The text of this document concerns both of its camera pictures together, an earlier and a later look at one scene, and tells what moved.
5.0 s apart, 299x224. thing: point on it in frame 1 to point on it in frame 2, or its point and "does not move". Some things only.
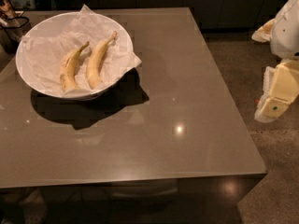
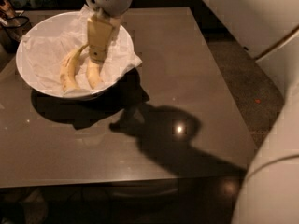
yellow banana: x=92 y=69 does not move
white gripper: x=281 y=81 to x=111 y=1
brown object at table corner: x=6 y=9 does not move
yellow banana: x=66 y=71 does not move
